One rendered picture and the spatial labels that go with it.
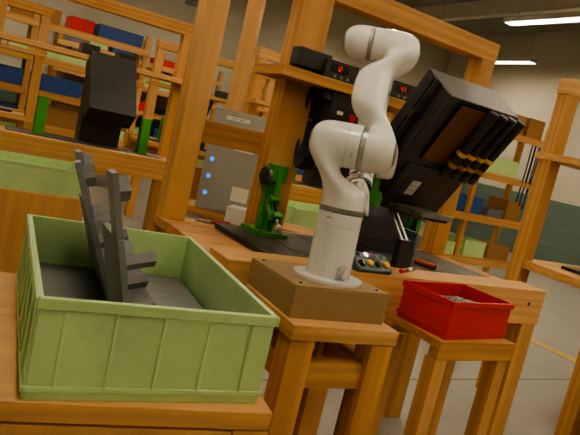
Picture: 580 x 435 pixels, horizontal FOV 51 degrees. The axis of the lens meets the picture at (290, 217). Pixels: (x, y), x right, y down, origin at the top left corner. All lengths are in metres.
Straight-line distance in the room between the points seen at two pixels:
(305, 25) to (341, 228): 1.12
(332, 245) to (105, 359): 0.74
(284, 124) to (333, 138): 0.90
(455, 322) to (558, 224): 11.03
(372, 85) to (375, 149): 0.22
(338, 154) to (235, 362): 0.69
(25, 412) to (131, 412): 0.16
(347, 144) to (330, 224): 0.21
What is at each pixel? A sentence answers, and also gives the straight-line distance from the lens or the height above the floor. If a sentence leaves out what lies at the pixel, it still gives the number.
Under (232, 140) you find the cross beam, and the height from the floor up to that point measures 1.22.
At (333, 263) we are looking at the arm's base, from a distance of 1.60.
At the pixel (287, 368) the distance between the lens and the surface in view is 1.53.
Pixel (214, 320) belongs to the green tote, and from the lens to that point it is 1.08.
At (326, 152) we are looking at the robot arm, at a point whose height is 1.27.
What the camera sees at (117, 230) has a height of 1.06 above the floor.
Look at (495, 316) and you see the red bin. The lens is 2.08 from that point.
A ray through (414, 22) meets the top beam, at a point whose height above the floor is 1.89.
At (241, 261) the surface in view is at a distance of 1.80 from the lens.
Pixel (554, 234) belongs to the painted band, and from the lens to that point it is 12.93.
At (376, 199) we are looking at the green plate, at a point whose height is 1.13.
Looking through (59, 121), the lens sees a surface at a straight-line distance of 8.93.
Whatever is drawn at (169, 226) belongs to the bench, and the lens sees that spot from 2.25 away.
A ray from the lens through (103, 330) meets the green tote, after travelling 1.04.
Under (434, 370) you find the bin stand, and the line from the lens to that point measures 1.92.
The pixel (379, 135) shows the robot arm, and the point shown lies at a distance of 1.60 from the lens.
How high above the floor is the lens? 1.28
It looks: 7 degrees down
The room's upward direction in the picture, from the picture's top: 13 degrees clockwise
